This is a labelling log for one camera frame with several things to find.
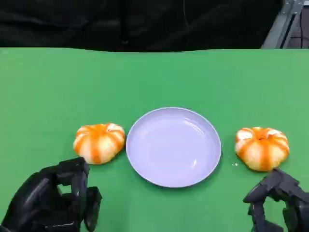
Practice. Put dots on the black backdrop curtain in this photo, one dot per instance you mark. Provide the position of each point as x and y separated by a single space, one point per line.
96 21

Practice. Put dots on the grey metal frame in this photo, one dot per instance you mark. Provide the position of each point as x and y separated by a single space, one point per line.
280 26

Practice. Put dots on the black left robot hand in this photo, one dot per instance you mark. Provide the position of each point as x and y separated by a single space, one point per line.
41 198

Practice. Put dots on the orange white toy bread roll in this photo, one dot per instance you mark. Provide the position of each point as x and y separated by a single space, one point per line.
99 143
262 149

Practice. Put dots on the lilac plate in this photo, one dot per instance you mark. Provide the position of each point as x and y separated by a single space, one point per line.
172 149

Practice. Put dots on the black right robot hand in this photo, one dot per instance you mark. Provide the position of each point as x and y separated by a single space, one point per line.
292 193

